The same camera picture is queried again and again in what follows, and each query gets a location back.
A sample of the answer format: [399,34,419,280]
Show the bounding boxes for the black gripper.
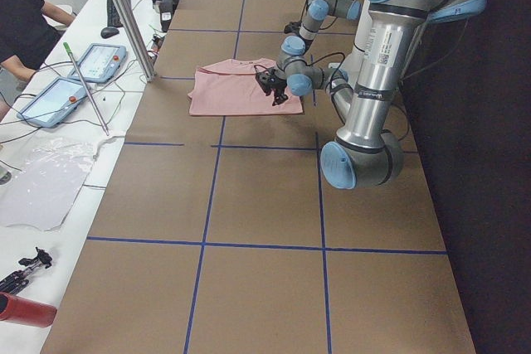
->
[264,73,288,106]

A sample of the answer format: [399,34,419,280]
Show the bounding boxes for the pink Snoopy t-shirt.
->
[188,58,303,116]

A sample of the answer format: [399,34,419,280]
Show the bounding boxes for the black power adapter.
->
[158,0,174,32]

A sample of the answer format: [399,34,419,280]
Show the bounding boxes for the far teach pendant tablet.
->
[74,43,127,84]

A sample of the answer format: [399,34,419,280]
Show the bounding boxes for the teach pendant tablet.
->
[17,77,86,129]
[74,43,127,84]

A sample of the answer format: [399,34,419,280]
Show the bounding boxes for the black keyboard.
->
[106,0,123,28]

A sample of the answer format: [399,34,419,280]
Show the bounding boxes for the black computer mouse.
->
[100,27,119,39]

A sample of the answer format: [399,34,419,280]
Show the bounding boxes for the metal rod green tip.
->
[62,41,110,137]

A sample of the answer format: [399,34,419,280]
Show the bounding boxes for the near teach pendant tablet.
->
[17,77,86,129]

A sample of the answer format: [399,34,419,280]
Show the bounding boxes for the clear plastic bag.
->
[1,130,125,231]

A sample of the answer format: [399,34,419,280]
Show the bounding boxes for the person in black shirt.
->
[1,0,75,83]

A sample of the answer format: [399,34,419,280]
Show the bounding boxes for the black folded tripod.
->
[1,247,52,295]

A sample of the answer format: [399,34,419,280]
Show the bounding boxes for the red cylinder bottle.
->
[1,293,57,328]

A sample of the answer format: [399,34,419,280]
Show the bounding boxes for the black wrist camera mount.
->
[255,67,276,92]
[284,21,301,35]

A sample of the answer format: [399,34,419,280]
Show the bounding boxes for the black braided left cable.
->
[309,51,348,81]

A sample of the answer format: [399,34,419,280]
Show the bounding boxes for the aluminium frame post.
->
[113,0,155,82]

